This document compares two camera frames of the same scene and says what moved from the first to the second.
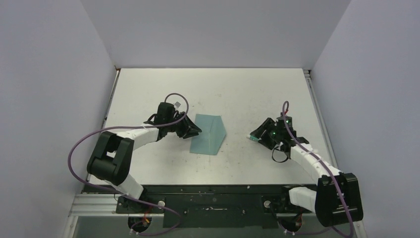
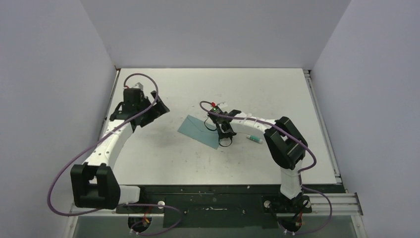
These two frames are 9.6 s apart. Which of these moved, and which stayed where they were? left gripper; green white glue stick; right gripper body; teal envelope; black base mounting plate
Moved: teal envelope; left gripper; right gripper body
Stayed: green white glue stick; black base mounting plate
